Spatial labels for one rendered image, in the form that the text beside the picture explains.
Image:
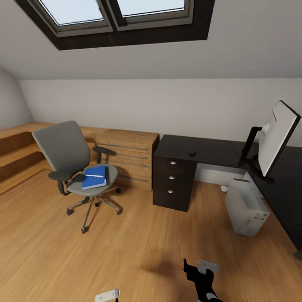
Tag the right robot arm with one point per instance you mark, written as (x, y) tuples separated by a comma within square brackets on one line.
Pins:
[(203, 278)]

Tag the fixed window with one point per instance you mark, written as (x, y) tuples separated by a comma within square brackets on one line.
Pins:
[(81, 24)]

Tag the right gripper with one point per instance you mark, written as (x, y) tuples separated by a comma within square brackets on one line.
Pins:
[(194, 275)]

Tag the desk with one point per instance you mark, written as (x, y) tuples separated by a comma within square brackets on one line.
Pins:
[(284, 195)]

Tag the desktop computer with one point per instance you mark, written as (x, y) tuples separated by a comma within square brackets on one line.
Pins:
[(245, 207)]

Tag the folder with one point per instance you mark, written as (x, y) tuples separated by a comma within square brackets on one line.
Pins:
[(91, 181)]

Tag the swivel chair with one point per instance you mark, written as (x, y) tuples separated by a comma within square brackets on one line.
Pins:
[(68, 154)]

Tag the monitor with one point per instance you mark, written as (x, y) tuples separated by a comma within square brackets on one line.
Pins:
[(275, 135)]

